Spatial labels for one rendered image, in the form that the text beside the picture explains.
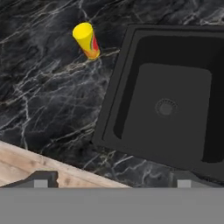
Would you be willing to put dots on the yellow cup with red print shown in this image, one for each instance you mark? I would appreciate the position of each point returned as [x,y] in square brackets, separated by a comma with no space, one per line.
[86,39]

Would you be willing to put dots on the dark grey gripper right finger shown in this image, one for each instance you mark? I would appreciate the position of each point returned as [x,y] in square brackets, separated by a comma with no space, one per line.
[186,178]

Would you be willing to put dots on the black sink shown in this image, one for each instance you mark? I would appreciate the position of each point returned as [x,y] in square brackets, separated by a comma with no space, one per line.
[169,99]

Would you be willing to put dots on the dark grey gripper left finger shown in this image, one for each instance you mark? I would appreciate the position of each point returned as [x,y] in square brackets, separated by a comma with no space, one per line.
[43,178]

